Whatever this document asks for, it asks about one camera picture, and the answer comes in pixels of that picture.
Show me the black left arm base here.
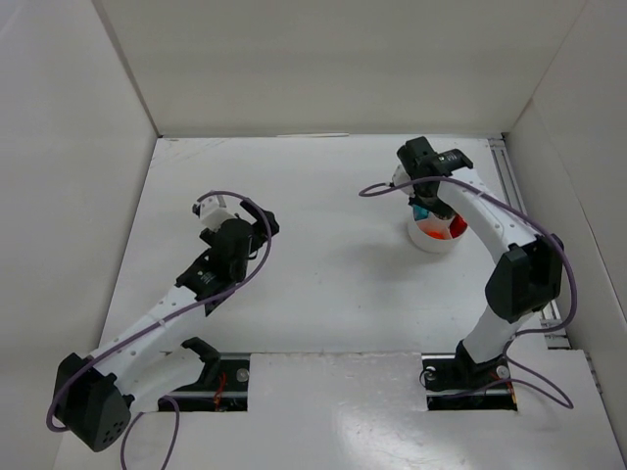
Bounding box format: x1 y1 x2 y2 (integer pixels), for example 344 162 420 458
169 337 251 412

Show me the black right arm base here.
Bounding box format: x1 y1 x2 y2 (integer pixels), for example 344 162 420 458
419 342 517 411

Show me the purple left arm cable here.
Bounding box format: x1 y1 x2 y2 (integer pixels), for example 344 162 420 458
46 190 273 470

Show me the white round divided container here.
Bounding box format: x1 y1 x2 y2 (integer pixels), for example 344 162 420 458
407 206 468 254

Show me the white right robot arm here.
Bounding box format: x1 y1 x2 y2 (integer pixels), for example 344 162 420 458
393 137 562 364

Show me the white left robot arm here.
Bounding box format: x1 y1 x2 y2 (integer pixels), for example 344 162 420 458
46 202 279 452

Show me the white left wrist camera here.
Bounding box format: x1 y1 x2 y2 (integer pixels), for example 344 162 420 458
192 195 238 232

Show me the orange curved lego piece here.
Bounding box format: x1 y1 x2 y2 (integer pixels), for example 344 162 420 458
422 223 452 240

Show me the aluminium rail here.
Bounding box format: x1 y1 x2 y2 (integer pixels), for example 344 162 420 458
487 137 572 350

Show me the large teal lego brick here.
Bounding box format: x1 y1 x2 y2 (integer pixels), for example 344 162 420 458
412 205 430 221

